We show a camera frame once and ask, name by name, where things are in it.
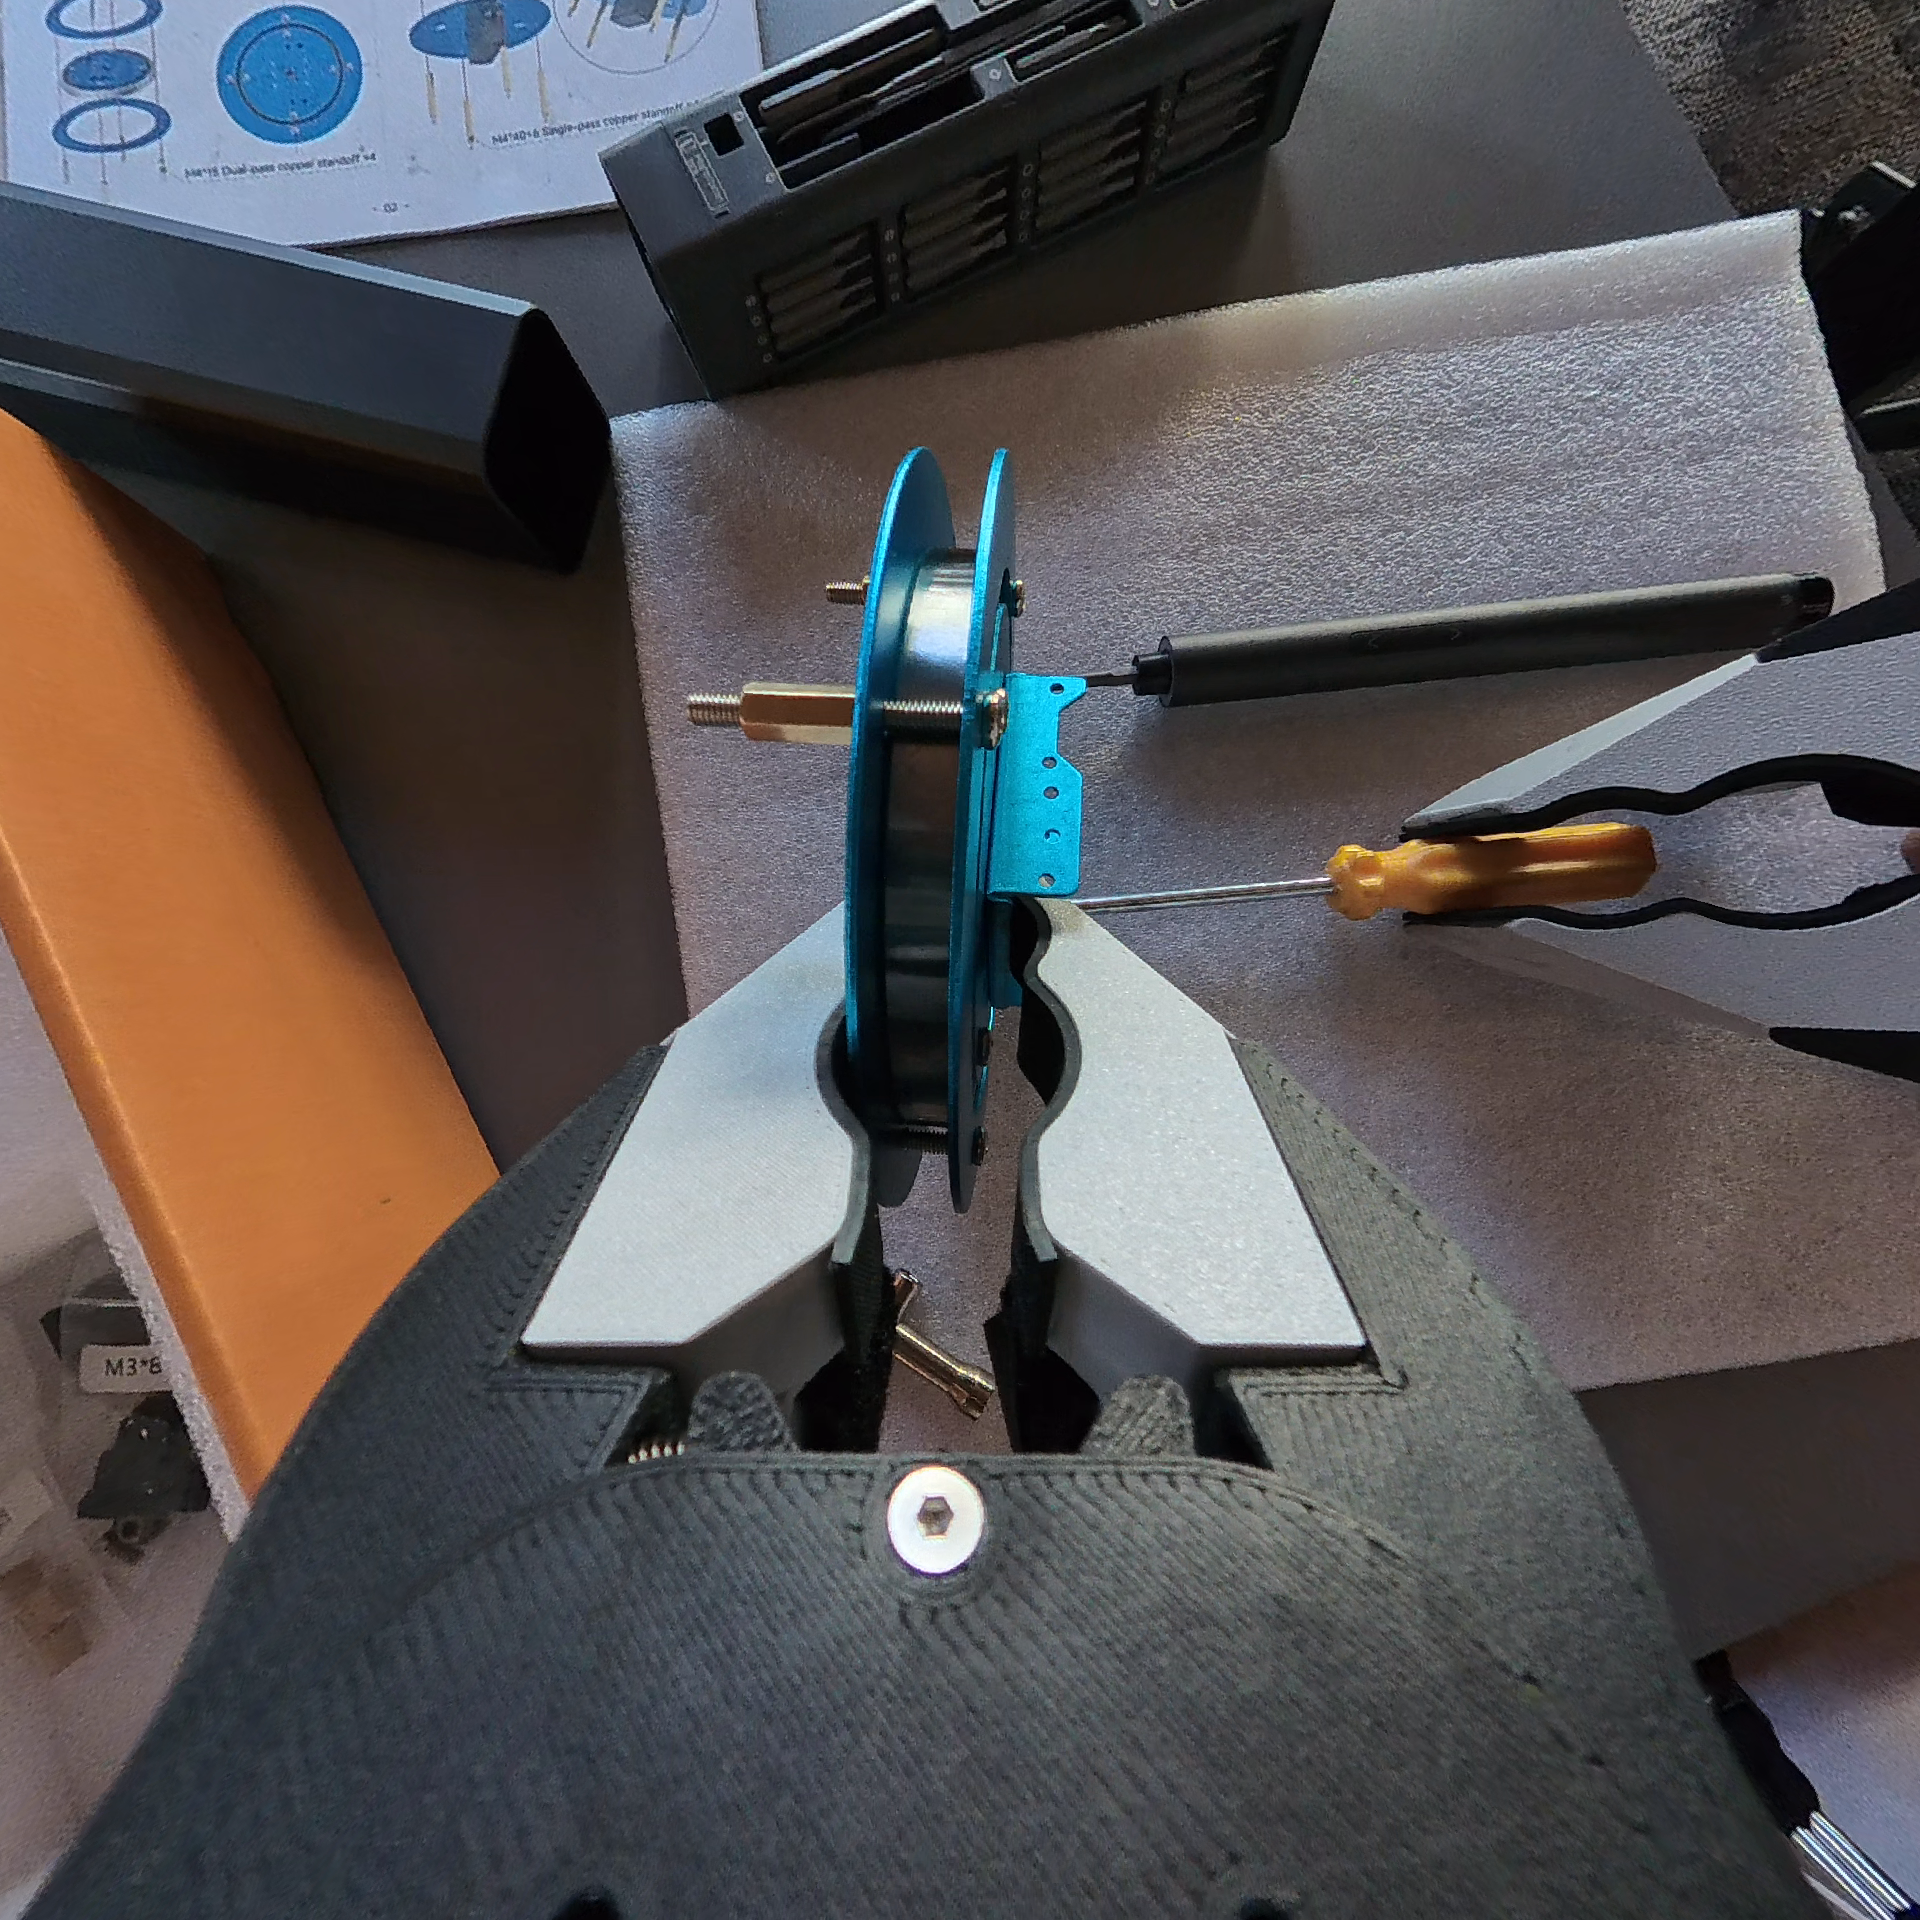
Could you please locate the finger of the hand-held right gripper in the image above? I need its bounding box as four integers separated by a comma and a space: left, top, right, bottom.
1400, 895, 1920, 1055
1400, 637, 1920, 846

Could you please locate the blue round metal turntable base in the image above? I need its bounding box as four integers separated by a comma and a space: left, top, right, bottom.
687, 447, 1088, 1214

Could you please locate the printed instruction sheet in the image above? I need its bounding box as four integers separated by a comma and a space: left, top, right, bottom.
0, 0, 758, 249

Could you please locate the black screwdriver bit case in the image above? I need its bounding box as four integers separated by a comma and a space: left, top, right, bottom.
599, 0, 1338, 399

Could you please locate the cardboard box with white flaps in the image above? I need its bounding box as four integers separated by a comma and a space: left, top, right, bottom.
0, 405, 504, 1538

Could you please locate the grey desk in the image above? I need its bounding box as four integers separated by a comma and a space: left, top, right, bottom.
0, 0, 1920, 1652

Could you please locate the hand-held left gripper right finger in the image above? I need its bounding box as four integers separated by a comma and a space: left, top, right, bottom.
989, 895, 1368, 1450

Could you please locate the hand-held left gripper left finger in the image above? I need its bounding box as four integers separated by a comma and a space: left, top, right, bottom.
520, 901, 885, 1450

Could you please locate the metal cross socket wrench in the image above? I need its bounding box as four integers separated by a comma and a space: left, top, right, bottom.
892, 1267, 994, 1420

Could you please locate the black electric screwdriver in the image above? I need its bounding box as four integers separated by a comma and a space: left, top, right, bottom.
1132, 574, 1836, 706

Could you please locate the dark bit case sleeve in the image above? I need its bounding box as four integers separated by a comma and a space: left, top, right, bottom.
0, 180, 614, 577

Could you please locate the white foam sheet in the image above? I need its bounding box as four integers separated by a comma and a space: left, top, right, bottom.
607, 210, 1893, 1390

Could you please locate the clear bag of small parts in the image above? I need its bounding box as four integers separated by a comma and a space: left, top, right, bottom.
0, 1229, 226, 1666

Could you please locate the yellow handled screwdriver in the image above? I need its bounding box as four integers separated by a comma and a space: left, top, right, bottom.
1072, 823, 1660, 921

